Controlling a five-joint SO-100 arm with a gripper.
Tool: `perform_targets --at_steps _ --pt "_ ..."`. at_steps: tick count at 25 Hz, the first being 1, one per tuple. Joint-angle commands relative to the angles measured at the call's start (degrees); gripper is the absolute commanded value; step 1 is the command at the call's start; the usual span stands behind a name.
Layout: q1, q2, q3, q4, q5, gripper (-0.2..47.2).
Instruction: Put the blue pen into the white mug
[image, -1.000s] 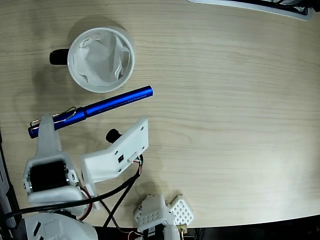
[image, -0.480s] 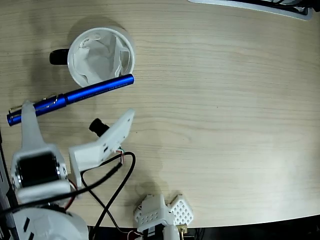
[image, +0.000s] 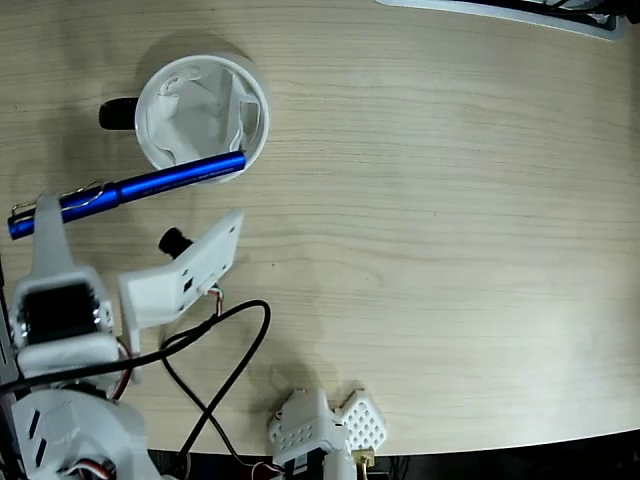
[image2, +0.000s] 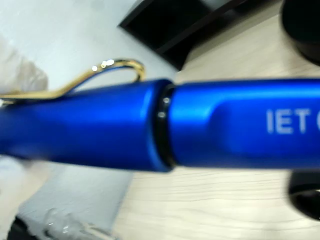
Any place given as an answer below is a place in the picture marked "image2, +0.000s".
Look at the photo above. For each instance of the black frame stand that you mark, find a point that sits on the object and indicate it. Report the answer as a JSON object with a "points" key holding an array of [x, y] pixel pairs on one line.
{"points": [[175, 30]]}

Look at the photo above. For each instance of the blue pen with gold clip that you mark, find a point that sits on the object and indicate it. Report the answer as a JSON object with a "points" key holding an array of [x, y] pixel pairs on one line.
{"points": [[100, 130]]}

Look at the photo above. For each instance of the black round object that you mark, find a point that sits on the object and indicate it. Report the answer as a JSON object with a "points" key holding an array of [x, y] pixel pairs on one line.
{"points": [[305, 25], [305, 180]]}

